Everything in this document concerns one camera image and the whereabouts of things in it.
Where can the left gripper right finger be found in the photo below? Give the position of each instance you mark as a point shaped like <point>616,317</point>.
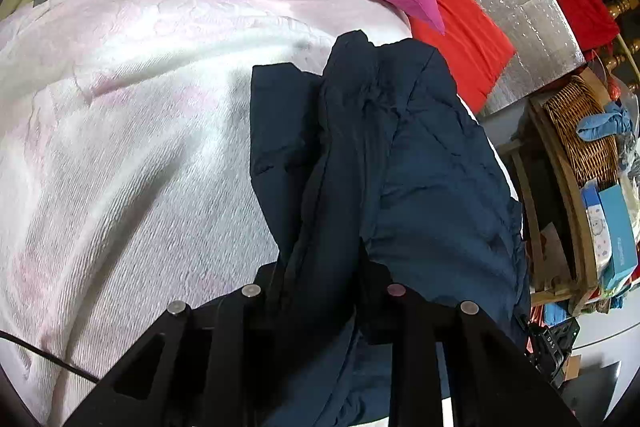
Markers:
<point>491,381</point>

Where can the red-orange pillow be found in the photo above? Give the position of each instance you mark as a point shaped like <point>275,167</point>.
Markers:
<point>475,49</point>

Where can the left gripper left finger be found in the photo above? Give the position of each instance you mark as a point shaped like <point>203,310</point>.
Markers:
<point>191,367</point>

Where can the teal tissue box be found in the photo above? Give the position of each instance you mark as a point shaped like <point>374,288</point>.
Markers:
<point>623,260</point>

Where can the light blue cloth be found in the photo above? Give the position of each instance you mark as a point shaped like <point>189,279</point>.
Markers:
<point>614,120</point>

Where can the white fleece blanket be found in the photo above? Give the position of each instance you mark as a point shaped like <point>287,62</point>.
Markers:
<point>125,156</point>

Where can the navy blue puffer jacket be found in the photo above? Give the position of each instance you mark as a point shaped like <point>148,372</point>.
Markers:
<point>376,158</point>

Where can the wicker basket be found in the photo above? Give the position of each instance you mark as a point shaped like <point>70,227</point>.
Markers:
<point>592,157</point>

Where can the white patterned tissue pack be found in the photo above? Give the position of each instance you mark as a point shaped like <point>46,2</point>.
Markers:
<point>601,237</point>

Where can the wooden side table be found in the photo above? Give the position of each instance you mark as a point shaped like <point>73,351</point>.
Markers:
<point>551,164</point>

